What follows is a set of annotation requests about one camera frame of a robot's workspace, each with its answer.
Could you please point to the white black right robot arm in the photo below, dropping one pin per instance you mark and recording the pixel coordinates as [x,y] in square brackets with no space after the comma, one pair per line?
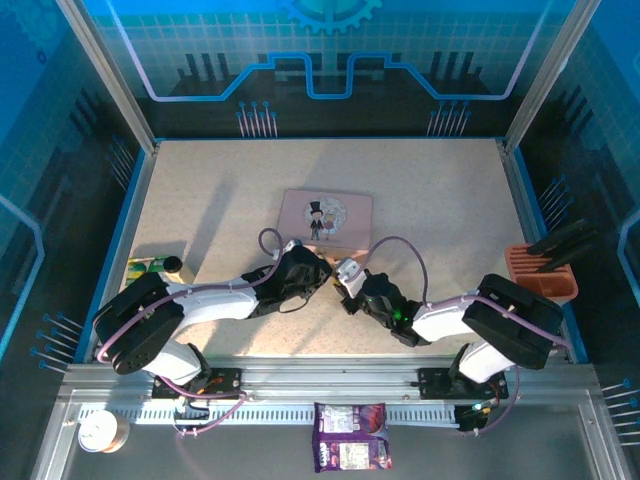
[510,320]

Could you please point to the pink cartoon tin box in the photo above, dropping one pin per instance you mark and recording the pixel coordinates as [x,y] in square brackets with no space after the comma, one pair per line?
[325,220]

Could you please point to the small beige bottle black cap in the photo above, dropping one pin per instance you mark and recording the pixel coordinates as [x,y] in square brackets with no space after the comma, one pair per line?
[176,269]

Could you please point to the purple snack packet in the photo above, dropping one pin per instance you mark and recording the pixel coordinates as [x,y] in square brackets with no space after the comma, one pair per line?
[352,437]

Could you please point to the green snack packet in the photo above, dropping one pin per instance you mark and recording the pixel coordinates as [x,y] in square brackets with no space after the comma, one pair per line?
[137,270]

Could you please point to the terracotta slotted utensil holder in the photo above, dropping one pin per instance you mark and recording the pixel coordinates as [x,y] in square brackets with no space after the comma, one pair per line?
[550,280]

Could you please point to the tape roll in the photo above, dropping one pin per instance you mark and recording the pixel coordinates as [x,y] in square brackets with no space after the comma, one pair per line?
[102,431]

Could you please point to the aluminium front rail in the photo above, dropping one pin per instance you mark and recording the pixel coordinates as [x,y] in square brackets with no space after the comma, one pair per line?
[325,372]

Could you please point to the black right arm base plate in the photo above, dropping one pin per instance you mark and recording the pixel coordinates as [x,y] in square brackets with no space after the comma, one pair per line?
[435,382]

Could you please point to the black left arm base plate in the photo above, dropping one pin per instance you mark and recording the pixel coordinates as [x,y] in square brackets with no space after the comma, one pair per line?
[225,382]

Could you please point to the aluminium frame post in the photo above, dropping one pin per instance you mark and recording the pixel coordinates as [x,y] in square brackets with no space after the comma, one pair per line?
[550,70]
[107,75]

